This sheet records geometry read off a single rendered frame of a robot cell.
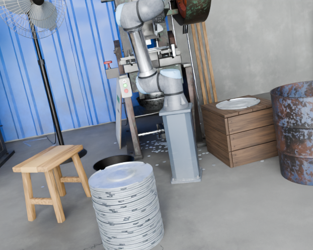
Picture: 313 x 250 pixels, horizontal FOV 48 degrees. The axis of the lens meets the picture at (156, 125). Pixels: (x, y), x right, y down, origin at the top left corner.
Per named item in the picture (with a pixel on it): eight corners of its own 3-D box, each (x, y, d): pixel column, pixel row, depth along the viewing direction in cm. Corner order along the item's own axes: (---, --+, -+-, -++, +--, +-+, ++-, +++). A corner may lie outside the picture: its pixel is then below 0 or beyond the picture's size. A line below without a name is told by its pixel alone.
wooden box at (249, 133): (284, 154, 229) (279, 102, 220) (230, 168, 222) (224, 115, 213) (253, 139, 267) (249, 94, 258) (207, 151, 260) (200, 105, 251)
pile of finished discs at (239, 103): (269, 102, 225) (268, 101, 224) (227, 112, 219) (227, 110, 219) (247, 96, 252) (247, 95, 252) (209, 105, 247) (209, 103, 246)
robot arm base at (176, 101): (187, 108, 201) (185, 92, 199) (161, 112, 204) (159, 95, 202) (189, 103, 216) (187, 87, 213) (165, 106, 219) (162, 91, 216)
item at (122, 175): (166, 169, 155) (165, 167, 155) (112, 196, 137) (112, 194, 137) (127, 159, 177) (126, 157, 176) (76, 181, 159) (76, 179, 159)
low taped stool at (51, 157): (61, 224, 189) (46, 166, 181) (27, 222, 199) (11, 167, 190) (94, 194, 220) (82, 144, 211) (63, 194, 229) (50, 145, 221)
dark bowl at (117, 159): (137, 174, 238) (135, 165, 236) (93, 183, 236) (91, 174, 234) (134, 160, 267) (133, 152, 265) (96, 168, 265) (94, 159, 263)
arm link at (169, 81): (180, 92, 200) (177, 69, 197) (158, 94, 205) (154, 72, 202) (185, 88, 211) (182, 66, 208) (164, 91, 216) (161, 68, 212)
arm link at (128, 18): (162, 95, 206) (136, 2, 180) (138, 98, 212) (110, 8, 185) (167, 86, 216) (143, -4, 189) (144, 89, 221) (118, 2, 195)
